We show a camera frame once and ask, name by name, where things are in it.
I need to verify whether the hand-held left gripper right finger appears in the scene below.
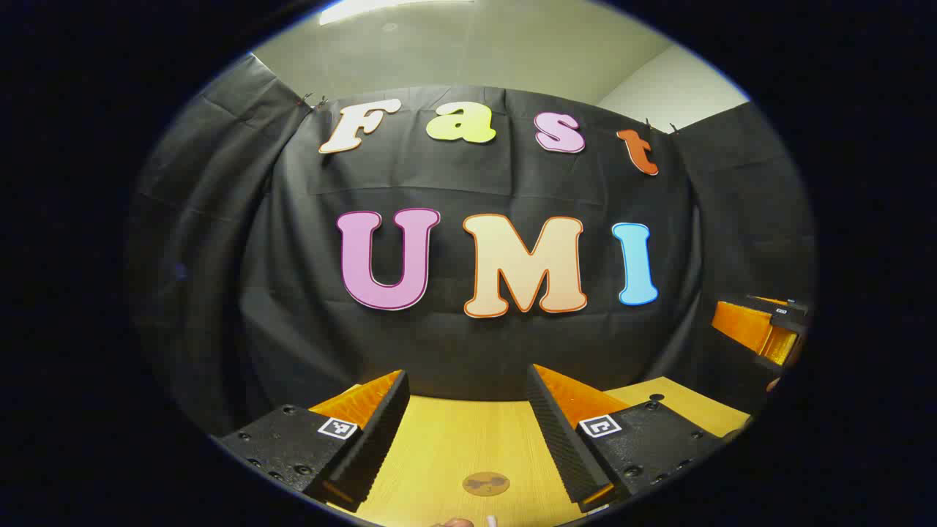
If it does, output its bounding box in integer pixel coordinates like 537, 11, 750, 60
525, 363, 727, 515

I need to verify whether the wooden desktop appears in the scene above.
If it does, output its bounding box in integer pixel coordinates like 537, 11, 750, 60
327, 376, 753, 527

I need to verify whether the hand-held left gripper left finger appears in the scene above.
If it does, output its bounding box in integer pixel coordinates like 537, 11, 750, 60
211, 368, 412, 513

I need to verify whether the round cork coaster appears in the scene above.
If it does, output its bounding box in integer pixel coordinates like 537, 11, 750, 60
462, 471, 511, 498

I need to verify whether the black backdrop cloth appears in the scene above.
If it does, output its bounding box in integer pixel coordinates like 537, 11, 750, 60
124, 53, 817, 440

